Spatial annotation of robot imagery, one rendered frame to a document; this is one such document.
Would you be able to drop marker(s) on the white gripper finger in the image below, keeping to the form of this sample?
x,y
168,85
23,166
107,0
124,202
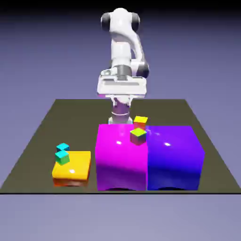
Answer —
x,y
128,101
114,101

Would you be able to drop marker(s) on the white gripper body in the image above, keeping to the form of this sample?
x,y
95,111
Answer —
x,y
121,87

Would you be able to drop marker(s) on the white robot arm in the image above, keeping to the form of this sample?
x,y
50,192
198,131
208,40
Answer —
x,y
120,33

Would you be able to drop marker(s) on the small yellow cube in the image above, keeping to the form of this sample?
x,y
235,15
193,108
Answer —
x,y
140,120

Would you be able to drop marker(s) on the small lime cube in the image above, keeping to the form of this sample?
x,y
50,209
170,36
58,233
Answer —
x,y
138,136

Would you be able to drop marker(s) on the small cyan blue-sided cube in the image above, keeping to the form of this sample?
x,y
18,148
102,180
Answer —
x,y
63,146

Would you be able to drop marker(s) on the small cyan green-sided cube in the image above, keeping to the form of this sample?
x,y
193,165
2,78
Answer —
x,y
62,157

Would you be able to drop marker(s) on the large magenta box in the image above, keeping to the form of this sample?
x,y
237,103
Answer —
x,y
120,160

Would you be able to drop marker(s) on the large blue box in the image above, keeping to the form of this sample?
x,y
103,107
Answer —
x,y
175,160

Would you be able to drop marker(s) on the large yellow box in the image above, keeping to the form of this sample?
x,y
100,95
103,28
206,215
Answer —
x,y
75,166

